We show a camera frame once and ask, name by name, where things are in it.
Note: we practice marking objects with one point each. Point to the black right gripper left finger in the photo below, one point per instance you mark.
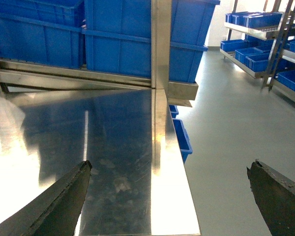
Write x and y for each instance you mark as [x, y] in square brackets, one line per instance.
[55, 212]

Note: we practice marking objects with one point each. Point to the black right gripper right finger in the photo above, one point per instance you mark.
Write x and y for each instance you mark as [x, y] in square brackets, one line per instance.
[274, 195]

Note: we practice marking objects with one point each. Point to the small blue bin under table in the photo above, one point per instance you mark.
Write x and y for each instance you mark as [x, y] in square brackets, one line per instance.
[183, 139]

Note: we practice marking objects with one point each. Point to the large blue crate right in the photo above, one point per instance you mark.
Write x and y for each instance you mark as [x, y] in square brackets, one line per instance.
[118, 37]

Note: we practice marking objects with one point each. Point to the large blue crate left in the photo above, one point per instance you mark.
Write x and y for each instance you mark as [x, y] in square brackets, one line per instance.
[47, 32]

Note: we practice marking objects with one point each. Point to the small blue bin on shelf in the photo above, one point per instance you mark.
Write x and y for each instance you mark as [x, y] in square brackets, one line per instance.
[262, 20]

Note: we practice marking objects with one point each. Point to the large blue crate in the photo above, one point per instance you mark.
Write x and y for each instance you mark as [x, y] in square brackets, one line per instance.
[118, 37]
[47, 32]

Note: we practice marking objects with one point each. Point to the stainless steel rack frame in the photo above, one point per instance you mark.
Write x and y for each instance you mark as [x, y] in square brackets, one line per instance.
[47, 77]

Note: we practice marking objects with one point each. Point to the steel shelving rack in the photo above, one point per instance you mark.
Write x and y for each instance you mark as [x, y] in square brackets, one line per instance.
[264, 53]

